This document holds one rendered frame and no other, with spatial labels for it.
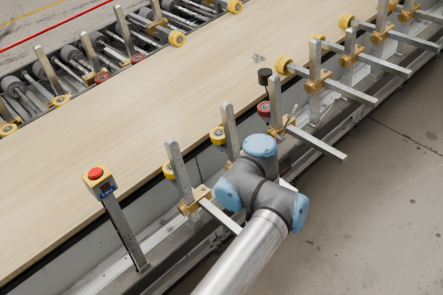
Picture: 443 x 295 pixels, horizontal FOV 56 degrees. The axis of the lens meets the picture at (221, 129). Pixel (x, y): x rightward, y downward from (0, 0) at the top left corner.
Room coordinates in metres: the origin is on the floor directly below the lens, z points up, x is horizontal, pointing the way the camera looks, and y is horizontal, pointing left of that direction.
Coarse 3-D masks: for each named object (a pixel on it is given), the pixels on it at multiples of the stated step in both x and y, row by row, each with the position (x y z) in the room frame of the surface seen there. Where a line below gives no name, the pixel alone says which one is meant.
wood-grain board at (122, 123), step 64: (256, 0) 2.47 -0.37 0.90; (320, 0) 2.30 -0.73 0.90; (192, 64) 1.87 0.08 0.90; (256, 64) 1.76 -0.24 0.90; (64, 128) 1.53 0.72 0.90; (128, 128) 1.44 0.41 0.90; (192, 128) 1.36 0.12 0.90; (0, 192) 1.20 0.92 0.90; (64, 192) 1.13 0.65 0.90; (128, 192) 1.08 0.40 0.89; (0, 256) 0.88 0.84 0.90
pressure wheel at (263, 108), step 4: (260, 104) 1.43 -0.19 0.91; (264, 104) 1.43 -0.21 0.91; (268, 104) 1.42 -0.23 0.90; (260, 108) 1.40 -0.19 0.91; (264, 108) 1.40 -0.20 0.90; (268, 108) 1.39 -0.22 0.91; (260, 112) 1.38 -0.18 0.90; (264, 112) 1.37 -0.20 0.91; (268, 112) 1.37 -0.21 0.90; (260, 116) 1.38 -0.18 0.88; (264, 116) 1.37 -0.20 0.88; (268, 116) 1.37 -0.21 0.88; (268, 124) 1.40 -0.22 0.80
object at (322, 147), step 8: (264, 120) 1.40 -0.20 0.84; (288, 128) 1.29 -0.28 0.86; (296, 128) 1.28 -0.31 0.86; (296, 136) 1.25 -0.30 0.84; (304, 136) 1.22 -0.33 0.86; (312, 136) 1.21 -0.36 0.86; (312, 144) 1.18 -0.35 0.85; (320, 144) 1.16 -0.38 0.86; (328, 152) 1.12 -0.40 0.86; (336, 152) 1.10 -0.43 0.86; (336, 160) 1.08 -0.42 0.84; (344, 160) 1.07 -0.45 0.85
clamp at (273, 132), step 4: (284, 116) 1.36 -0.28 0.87; (284, 120) 1.34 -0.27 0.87; (292, 120) 1.33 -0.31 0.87; (284, 124) 1.31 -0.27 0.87; (288, 124) 1.31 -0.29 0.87; (292, 124) 1.32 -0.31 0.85; (272, 128) 1.30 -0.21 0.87; (280, 128) 1.29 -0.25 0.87; (268, 132) 1.29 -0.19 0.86; (272, 132) 1.27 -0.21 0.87; (276, 132) 1.28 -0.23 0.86; (280, 132) 1.28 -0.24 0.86; (284, 132) 1.29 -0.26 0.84; (272, 136) 1.27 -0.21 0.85
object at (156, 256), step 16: (432, 32) 2.04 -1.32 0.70; (416, 48) 1.91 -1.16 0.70; (400, 64) 1.81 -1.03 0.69; (368, 80) 1.71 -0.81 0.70; (384, 80) 1.73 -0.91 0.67; (336, 112) 1.51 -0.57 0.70; (352, 112) 1.56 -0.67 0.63; (304, 128) 1.44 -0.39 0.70; (320, 128) 1.42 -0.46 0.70; (304, 144) 1.34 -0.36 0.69; (288, 160) 1.28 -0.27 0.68; (224, 208) 1.06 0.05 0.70; (192, 224) 1.00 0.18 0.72; (208, 224) 1.01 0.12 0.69; (176, 240) 0.95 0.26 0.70; (192, 240) 0.95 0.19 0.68; (160, 256) 0.90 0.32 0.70; (176, 256) 0.91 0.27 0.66; (128, 272) 0.85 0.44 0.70; (144, 272) 0.84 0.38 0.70; (160, 272) 0.86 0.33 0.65; (112, 288) 0.80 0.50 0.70; (128, 288) 0.79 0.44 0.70; (144, 288) 0.81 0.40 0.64
